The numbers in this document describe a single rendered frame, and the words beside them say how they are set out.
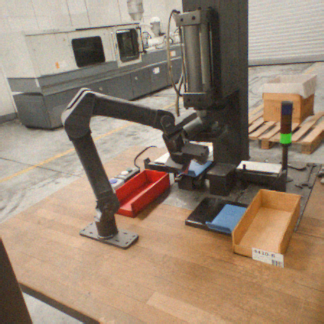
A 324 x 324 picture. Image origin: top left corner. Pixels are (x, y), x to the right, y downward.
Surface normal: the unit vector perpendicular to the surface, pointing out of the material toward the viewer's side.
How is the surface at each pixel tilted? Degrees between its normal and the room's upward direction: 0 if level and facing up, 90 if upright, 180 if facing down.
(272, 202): 90
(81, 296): 0
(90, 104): 90
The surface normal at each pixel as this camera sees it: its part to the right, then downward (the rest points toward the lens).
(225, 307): -0.12, -0.91
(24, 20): 0.81, 0.14
